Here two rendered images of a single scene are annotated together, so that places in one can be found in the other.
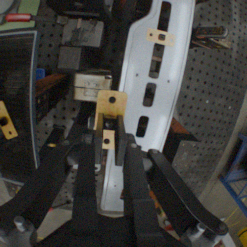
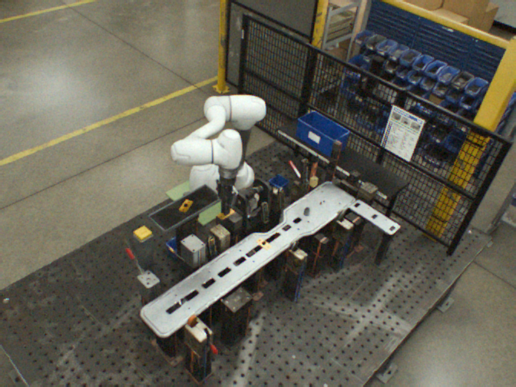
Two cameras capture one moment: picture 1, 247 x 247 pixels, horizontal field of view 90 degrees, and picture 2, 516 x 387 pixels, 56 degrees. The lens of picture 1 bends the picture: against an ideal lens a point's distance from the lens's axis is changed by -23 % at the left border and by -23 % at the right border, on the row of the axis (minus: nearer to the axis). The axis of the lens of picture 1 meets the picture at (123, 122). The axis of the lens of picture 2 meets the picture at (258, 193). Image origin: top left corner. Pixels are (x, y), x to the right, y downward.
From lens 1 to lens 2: 2.21 m
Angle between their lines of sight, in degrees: 71
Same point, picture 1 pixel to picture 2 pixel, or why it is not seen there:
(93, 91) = (219, 232)
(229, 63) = (341, 339)
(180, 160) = (232, 300)
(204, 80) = (299, 335)
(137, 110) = (228, 263)
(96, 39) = (235, 220)
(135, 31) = (253, 236)
